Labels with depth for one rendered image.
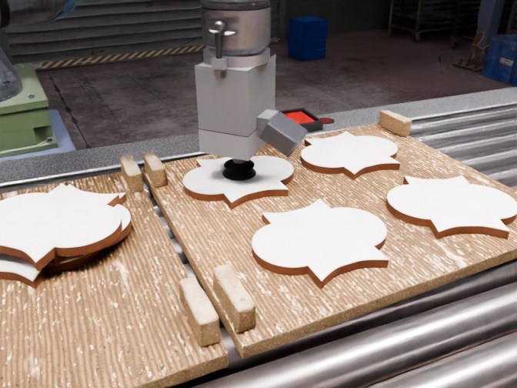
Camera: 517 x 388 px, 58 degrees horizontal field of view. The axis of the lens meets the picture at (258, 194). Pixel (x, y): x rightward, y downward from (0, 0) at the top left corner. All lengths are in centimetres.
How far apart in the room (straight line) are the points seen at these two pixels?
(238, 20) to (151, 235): 24
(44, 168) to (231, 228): 34
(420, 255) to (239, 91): 25
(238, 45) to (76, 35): 477
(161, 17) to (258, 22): 492
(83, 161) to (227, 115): 30
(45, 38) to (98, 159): 447
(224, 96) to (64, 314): 27
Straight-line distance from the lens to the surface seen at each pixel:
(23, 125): 92
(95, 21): 527
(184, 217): 53
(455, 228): 54
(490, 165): 79
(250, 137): 53
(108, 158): 75
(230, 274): 40
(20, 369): 41
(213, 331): 37
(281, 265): 44
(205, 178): 59
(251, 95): 52
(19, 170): 76
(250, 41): 51
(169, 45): 549
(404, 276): 46
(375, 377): 42
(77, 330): 42
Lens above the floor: 122
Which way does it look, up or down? 29 degrees down
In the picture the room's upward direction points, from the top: straight up
